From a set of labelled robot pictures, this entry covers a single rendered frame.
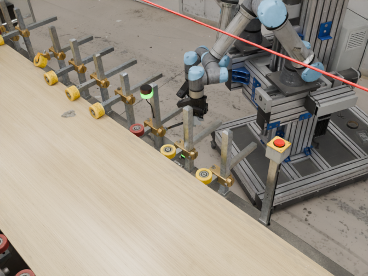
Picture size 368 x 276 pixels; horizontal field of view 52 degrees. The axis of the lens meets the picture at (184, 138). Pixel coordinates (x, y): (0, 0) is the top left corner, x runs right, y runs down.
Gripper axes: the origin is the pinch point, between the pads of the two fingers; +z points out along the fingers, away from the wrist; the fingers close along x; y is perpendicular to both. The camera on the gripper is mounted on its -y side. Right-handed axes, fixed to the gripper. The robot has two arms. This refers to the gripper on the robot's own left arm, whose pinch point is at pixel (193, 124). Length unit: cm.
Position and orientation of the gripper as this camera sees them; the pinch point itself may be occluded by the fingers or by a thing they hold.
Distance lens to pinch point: 206.9
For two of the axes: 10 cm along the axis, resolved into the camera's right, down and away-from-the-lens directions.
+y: 9.1, 2.6, -3.3
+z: 0.4, 7.4, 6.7
